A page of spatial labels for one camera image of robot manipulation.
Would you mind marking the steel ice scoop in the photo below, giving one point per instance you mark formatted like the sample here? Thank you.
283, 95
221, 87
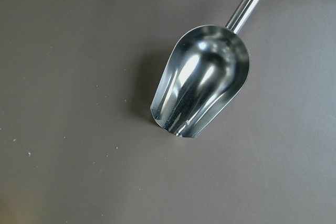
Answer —
206, 69

